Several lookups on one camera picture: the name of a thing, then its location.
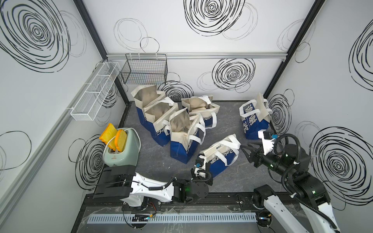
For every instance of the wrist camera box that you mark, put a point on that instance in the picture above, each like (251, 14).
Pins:
(268, 139)
(200, 165)

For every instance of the mint green toaster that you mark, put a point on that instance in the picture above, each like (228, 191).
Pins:
(130, 154)

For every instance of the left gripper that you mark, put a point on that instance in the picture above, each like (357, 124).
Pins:
(208, 180)

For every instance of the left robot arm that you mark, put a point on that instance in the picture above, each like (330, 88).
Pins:
(125, 184)

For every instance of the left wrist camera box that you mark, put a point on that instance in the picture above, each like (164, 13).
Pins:
(200, 165)

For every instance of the blue beige takeout bag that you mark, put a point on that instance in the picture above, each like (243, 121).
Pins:
(255, 116)
(145, 95)
(203, 106)
(157, 119)
(187, 132)
(221, 155)

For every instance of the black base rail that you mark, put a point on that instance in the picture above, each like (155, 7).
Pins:
(241, 200)

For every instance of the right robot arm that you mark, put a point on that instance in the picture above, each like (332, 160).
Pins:
(292, 164)

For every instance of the yellow toast slice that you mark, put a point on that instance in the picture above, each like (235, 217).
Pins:
(109, 133)
(120, 140)

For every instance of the black wire basket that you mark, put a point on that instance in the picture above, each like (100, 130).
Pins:
(144, 68)

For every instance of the slotted grey cable duct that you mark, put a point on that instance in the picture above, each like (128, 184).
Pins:
(172, 218)

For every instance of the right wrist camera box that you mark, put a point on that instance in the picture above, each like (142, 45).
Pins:
(268, 139)

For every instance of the white wire mesh shelf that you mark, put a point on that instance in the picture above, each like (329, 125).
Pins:
(89, 104)

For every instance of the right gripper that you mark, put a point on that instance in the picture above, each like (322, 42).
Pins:
(256, 156)

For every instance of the front yellow toast slice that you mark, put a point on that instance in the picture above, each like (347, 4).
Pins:
(120, 140)

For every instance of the rear yellow toast slice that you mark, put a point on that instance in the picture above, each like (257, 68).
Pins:
(109, 133)

